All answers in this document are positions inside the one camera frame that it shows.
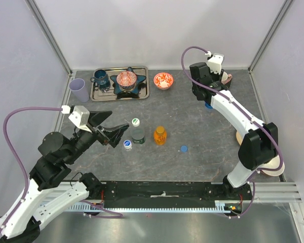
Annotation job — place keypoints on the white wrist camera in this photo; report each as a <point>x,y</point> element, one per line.
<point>214,62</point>
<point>79,117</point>

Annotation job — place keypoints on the beige bird plate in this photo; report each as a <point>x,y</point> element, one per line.
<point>239,138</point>

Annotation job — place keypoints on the orange juice bottle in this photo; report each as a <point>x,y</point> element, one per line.
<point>160,135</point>

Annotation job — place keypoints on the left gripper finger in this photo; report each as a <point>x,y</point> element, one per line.
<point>112,136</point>
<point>96,118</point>

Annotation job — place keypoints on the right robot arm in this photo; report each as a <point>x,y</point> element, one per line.
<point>259,140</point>

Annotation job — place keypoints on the green label clear bottle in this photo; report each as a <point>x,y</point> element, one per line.
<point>137,132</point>

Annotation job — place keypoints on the metal tray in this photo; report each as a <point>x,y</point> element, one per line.
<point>139,92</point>

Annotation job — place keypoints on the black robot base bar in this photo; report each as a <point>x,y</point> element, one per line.
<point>134,194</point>

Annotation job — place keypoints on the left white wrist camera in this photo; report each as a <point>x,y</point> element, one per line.
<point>79,117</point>

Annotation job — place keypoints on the white bowl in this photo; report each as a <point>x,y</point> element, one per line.
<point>276,169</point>

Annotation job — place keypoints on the white slotted cable duct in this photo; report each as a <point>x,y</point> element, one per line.
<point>217,208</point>

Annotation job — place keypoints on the red patterned bowl on star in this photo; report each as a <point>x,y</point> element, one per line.
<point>126,80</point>

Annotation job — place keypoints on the clear bottle blue-white cap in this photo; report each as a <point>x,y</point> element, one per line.
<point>127,146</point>

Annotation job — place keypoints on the lilac plastic cup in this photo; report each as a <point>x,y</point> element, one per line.
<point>78,87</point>

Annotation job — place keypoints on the pink white mug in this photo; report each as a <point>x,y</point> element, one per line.
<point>226,79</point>

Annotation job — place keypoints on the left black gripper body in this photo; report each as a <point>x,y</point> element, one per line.
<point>99,134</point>

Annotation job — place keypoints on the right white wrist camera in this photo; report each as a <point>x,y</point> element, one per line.
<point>214,62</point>

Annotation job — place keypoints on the orange floral bowl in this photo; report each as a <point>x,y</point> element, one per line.
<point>163,80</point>

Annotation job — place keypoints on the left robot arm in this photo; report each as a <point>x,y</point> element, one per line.
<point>24,221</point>

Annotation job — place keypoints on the blue bottle cap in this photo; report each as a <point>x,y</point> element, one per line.
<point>184,148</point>

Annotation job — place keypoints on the blue label water bottle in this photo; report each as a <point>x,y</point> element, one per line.
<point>208,106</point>

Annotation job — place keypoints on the blue star-shaped dish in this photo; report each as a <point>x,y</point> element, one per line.
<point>119,92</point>

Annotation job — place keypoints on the dark blue mug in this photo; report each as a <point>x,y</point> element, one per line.
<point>100,77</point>

